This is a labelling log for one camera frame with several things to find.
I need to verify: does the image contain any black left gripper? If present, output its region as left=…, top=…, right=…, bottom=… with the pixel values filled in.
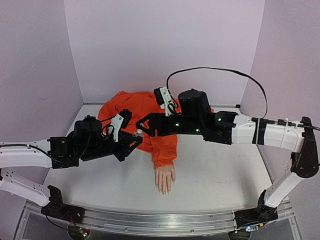
left=81, top=132, right=143, bottom=163

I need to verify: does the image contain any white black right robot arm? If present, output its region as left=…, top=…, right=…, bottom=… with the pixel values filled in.
left=136, top=87, right=319, bottom=212

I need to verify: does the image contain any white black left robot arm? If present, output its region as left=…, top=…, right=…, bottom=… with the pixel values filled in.
left=0, top=116, right=143, bottom=219

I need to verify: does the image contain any orange hoodie sweatshirt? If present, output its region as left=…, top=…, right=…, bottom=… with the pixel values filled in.
left=96, top=91, right=215, bottom=170

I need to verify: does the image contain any mannequin hand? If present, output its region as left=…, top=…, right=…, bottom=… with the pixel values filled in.
left=155, top=165, right=176, bottom=197

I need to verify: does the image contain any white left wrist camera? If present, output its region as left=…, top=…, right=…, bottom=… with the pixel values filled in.
left=108, top=109, right=132, bottom=143

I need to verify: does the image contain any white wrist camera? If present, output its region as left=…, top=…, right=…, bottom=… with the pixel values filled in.
left=108, top=109, right=132, bottom=143
left=153, top=87, right=177, bottom=117

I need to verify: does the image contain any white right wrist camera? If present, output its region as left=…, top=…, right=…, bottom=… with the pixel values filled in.
left=153, top=87, right=177, bottom=117

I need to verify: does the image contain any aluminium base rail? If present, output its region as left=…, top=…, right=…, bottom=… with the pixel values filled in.
left=14, top=199, right=302, bottom=240

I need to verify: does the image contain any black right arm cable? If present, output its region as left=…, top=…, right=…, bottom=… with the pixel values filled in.
left=166, top=66, right=320, bottom=131

